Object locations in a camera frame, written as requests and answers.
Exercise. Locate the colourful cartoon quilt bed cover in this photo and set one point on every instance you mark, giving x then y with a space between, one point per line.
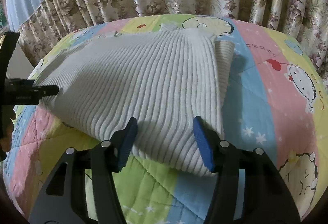
275 100

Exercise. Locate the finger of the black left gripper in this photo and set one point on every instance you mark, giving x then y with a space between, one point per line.
44 91

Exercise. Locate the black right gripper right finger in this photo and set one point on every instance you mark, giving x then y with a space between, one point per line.
217 154

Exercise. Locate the teal wall picture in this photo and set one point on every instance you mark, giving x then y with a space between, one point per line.
3 19

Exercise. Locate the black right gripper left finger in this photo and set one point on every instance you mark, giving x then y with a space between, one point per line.
111 155

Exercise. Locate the white ribbed knit sweater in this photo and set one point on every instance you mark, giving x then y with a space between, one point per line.
163 79

